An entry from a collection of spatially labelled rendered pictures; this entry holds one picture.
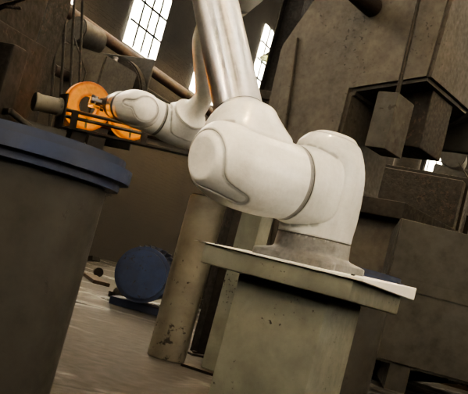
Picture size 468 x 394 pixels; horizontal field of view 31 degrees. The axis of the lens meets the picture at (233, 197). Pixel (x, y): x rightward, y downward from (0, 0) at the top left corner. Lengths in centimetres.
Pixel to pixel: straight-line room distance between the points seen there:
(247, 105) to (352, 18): 336
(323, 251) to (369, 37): 325
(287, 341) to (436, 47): 320
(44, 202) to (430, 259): 271
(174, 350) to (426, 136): 252
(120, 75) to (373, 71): 627
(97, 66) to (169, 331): 802
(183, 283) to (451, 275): 155
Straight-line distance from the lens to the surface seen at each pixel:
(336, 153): 166
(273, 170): 154
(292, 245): 166
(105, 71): 1040
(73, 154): 121
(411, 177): 868
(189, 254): 256
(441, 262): 376
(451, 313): 376
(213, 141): 151
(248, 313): 166
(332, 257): 166
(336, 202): 165
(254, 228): 254
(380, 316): 273
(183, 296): 256
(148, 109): 230
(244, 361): 166
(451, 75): 481
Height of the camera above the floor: 30
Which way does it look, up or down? 5 degrees up
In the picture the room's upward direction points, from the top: 15 degrees clockwise
